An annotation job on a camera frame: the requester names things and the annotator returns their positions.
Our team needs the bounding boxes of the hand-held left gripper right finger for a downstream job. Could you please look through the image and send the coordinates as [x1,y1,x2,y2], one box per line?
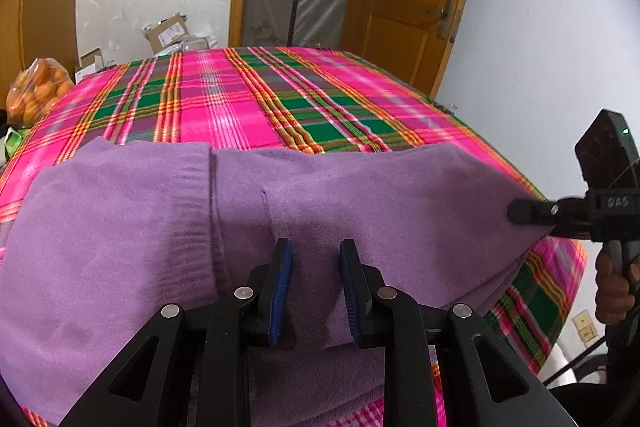
[339,238,581,427]

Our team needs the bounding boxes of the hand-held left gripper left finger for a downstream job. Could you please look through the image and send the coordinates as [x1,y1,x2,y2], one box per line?
[57,238,294,427]

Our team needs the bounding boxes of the bag of oranges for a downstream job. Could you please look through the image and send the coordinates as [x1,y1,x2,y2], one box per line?
[6,58,75,128]

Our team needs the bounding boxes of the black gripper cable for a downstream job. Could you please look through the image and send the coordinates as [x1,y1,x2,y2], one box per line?
[542,341,609,388]

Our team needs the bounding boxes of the brown cardboard box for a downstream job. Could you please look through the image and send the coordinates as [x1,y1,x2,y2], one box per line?
[144,13,188,52]

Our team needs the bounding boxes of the beige wall socket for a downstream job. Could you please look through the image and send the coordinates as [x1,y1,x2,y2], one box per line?
[572,312,598,343]

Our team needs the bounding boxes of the light green carton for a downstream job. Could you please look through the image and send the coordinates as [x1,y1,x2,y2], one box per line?
[5,129,26,158]

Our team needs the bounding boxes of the small white open box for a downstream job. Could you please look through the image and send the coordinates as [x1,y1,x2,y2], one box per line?
[75,49,103,85]

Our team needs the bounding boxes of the pink plaid blanket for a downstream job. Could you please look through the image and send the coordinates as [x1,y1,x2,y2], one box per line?
[0,47,588,427]

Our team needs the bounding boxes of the person's right hand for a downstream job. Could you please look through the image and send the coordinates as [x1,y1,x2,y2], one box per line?
[595,249,640,323]

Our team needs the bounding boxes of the grey parcel bags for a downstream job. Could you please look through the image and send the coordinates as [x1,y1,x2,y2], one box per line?
[165,34,218,55]

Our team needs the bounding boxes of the purple fleece sweater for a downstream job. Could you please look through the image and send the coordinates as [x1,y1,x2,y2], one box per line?
[0,136,551,427]

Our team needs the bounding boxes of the metal door lock handle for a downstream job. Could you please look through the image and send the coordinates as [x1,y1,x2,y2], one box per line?
[425,0,463,42]

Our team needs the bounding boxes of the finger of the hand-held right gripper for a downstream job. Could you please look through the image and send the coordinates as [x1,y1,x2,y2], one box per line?
[507,198,559,226]

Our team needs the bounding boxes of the person's right forearm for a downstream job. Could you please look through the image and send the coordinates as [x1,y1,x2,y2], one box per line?
[604,307,640,388]

